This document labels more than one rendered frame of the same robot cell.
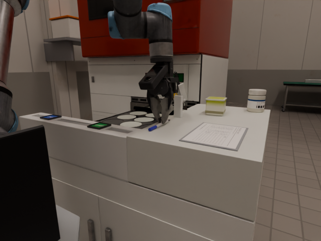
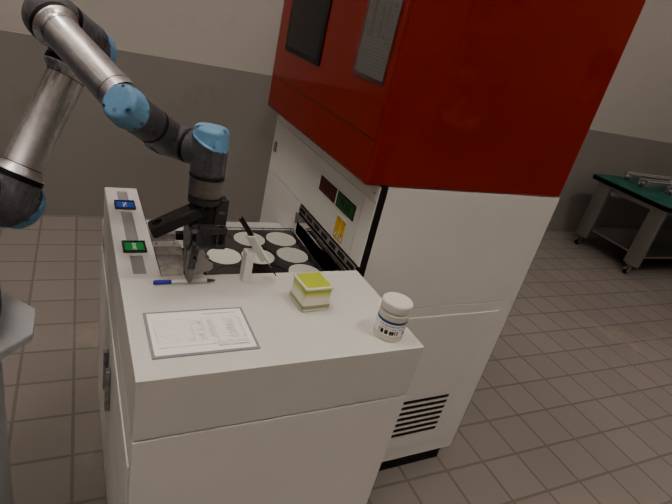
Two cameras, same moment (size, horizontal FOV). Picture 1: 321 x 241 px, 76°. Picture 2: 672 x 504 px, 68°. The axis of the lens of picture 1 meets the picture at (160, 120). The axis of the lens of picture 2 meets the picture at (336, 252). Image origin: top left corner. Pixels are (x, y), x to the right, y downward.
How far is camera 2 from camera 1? 0.91 m
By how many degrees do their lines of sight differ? 30
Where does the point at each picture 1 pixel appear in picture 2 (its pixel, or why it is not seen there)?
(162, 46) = (193, 184)
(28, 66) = (268, 64)
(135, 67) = (316, 158)
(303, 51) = not seen: outside the picture
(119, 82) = (296, 172)
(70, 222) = (19, 334)
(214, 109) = (297, 296)
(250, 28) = not seen: outside the picture
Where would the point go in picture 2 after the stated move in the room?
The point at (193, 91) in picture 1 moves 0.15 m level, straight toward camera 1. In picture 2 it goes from (357, 245) to (320, 254)
